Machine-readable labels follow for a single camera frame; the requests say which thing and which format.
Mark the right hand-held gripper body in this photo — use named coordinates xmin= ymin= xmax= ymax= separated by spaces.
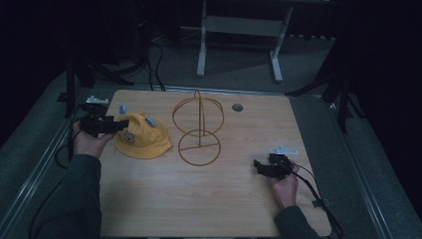
xmin=263 ymin=144 xmax=299 ymax=182

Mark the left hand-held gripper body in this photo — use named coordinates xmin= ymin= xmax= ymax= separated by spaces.
xmin=77 ymin=95 xmax=117 ymax=138

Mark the yellow bucket hat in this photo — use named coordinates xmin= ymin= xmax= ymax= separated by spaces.
xmin=113 ymin=104 xmax=173 ymax=160

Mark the person's left hand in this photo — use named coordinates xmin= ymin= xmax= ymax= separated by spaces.
xmin=72 ymin=120 xmax=115 ymax=159

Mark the person's right hand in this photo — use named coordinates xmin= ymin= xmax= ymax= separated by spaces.
xmin=267 ymin=164 xmax=301 ymax=210

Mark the black tripod stand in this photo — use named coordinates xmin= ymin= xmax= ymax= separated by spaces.
xmin=56 ymin=0 xmax=150 ymax=120
xmin=285 ymin=33 xmax=366 ymax=135

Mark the black floor cable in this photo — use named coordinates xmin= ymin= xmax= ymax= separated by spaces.
xmin=145 ymin=39 xmax=167 ymax=93

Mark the gold wire hat stand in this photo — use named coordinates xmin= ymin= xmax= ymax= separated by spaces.
xmin=171 ymin=89 xmax=225 ymax=167

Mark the white metal desk frame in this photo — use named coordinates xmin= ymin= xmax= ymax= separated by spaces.
xmin=196 ymin=0 xmax=295 ymax=84

